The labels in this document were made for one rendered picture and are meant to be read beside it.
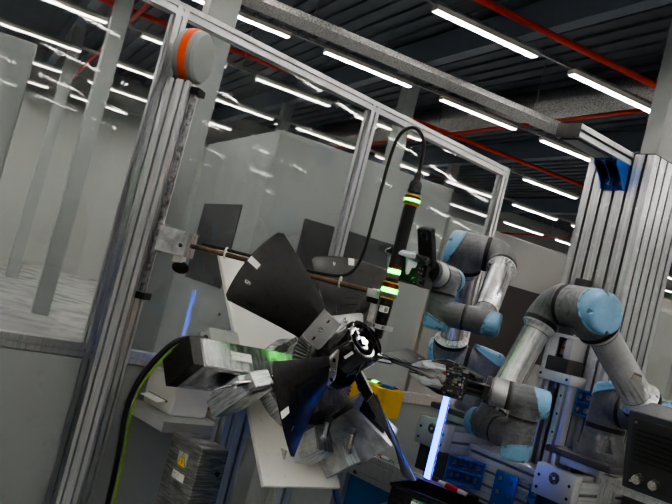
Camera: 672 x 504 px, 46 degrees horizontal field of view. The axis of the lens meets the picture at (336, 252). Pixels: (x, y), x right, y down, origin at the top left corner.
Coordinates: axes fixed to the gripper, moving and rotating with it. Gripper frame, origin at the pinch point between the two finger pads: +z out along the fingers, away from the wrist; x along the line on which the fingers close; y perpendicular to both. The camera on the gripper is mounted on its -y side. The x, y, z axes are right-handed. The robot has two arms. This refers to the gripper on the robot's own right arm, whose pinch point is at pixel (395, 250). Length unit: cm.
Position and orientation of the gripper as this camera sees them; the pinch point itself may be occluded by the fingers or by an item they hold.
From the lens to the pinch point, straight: 209.5
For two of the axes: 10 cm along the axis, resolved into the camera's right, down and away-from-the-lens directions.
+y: -2.5, 9.7, -0.7
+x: -7.7, -1.6, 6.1
